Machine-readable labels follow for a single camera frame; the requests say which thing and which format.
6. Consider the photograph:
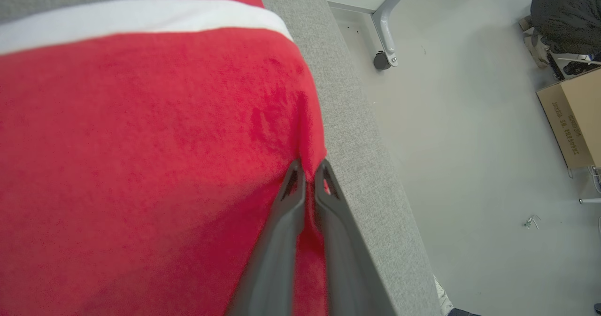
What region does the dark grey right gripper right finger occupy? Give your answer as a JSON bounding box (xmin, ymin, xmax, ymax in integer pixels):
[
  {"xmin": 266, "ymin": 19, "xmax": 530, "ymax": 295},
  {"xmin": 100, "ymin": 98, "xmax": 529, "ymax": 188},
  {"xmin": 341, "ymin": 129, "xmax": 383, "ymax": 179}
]
[{"xmin": 314, "ymin": 159, "xmax": 397, "ymax": 316}]

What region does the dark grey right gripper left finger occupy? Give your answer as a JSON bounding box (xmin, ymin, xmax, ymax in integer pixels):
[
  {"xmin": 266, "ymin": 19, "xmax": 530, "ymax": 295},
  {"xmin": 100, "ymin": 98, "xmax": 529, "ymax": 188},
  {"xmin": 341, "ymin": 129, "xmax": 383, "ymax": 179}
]
[{"xmin": 227, "ymin": 159, "xmax": 307, "ymax": 316}]

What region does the red clothes stack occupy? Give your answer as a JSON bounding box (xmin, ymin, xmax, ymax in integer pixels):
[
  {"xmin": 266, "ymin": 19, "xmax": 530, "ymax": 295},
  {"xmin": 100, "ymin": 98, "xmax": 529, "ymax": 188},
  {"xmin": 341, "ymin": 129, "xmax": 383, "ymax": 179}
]
[{"xmin": 0, "ymin": 0, "xmax": 329, "ymax": 316}]

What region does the white sneaker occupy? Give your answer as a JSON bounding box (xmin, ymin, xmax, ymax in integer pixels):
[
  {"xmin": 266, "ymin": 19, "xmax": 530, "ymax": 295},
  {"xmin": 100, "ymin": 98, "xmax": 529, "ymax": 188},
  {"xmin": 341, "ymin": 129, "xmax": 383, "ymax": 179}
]
[{"xmin": 433, "ymin": 275, "xmax": 455, "ymax": 316}]

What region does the grey partition leg with caster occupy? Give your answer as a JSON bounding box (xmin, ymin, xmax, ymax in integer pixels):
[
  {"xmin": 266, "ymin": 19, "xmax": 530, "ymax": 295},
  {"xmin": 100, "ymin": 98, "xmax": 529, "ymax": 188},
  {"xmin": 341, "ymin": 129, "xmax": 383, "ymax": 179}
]
[{"xmin": 371, "ymin": 0, "xmax": 421, "ymax": 71}]

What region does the brown cardboard box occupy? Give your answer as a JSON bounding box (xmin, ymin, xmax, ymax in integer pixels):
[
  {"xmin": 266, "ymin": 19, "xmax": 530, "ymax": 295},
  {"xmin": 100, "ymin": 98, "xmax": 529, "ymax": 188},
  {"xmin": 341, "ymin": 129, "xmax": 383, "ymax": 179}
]
[{"xmin": 536, "ymin": 67, "xmax": 601, "ymax": 170}]

